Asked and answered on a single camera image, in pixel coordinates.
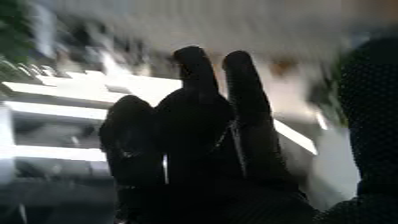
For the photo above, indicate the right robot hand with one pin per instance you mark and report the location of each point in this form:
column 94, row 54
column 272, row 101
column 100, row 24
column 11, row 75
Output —
column 201, row 150

